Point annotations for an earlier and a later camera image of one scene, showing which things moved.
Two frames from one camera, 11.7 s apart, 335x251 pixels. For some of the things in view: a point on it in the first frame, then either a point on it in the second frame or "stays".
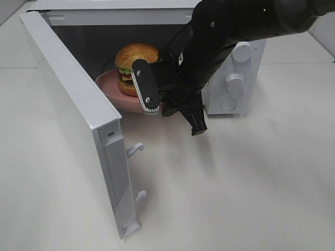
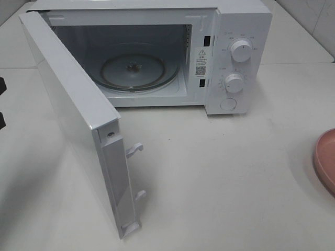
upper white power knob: (242, 52) stays
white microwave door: (94, 126) stays
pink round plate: (108, 82) -> (324, 158)
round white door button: (229, 104) stays
